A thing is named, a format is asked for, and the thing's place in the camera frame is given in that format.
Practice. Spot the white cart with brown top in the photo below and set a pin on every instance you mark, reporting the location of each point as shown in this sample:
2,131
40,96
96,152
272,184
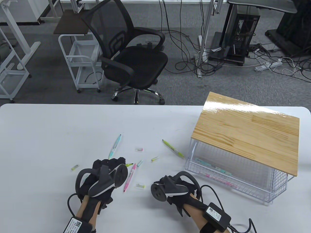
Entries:
73,23

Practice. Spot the white standing desk leg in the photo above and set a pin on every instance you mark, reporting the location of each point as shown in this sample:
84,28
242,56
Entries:
28,52

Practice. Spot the white cabinet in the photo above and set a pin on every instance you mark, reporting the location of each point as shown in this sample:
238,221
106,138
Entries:
29,9

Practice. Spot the teal highlighter cap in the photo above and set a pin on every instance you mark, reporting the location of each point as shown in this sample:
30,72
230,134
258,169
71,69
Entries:
139,163

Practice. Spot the white power strip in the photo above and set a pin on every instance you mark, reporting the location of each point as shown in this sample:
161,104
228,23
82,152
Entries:
267,65

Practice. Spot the person's right hand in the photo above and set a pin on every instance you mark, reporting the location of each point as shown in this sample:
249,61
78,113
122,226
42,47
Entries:
177,200

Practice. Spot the person's left hand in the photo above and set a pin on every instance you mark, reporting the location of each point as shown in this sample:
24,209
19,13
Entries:
104,163

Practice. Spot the black stand base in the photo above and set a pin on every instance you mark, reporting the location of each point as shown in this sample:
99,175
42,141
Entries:
291,29

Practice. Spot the grey black hand tracker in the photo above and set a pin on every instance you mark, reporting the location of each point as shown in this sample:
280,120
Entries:
120,176
158,191

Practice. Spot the black computer tower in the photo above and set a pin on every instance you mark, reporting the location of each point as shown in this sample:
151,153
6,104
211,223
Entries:
240,31

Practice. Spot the black mesh office chair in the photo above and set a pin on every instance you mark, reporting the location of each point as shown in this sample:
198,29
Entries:
136,60

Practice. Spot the aluminium frame leg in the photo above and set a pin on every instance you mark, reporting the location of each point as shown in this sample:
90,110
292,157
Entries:
205,31

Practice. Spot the teal double-ended highlighter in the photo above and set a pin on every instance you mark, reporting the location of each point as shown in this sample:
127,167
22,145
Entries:
114,147
213,167

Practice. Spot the person's left forearm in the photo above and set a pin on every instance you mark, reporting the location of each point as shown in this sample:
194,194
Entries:
83,208

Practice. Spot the grey desk top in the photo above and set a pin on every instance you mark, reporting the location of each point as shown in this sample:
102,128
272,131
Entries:
267,6

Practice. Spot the green double-ended highlighter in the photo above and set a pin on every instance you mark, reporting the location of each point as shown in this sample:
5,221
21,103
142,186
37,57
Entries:
173,149
128,165

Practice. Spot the black wrist-worn box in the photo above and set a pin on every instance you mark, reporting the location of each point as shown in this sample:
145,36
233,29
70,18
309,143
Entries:
216,214
75,225

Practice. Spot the pink highlighter cap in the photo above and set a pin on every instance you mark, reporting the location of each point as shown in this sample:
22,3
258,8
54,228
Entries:
138,149

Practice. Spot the pink double-ended highlighter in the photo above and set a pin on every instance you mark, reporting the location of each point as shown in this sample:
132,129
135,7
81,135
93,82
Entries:
222,181
130,177

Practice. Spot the person's right forearm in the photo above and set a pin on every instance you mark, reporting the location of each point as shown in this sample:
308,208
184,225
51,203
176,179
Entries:
194,214

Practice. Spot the green highlighter cap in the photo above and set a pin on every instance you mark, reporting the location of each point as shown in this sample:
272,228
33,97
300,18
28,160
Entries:
74,167
140,186
155,159

